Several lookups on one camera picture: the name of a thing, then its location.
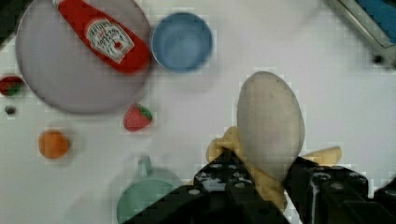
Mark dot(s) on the peeled toy banana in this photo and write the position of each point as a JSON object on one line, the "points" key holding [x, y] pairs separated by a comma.
{"points": [[268, 136]]}

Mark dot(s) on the black toaster oven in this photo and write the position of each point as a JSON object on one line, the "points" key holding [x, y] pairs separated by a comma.
{"points": [[373, 21]]}

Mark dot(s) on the orange toy fruit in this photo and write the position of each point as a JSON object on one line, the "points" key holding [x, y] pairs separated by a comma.
{"points": [[53, 144]]}

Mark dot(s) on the blue bowl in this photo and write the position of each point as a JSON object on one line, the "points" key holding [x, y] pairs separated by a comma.
{"points": [[182, 42]]}

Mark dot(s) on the green mug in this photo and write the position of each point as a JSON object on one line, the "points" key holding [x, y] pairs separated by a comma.
{"points": [[150, 185]]}

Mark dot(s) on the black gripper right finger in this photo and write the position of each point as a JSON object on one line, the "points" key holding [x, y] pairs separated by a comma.
{"points": [[325, 194]]}

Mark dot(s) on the toy strawberry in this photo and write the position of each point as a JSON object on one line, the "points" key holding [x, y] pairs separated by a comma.
{"points": [[136, 118]]}

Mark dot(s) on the grey round plate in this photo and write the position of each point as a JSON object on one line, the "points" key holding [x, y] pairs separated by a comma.
{"points": [[63, 72]]}

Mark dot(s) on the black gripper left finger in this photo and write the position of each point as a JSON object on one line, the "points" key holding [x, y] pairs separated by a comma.
{"points": [[223, 192]]}

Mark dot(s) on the red ketchup bottle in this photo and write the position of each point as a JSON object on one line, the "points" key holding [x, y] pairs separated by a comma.
{"points": [[112, 42]]}

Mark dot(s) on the small red toy fruit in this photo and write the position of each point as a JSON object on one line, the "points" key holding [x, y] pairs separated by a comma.
{"points": [[10, 85]]}

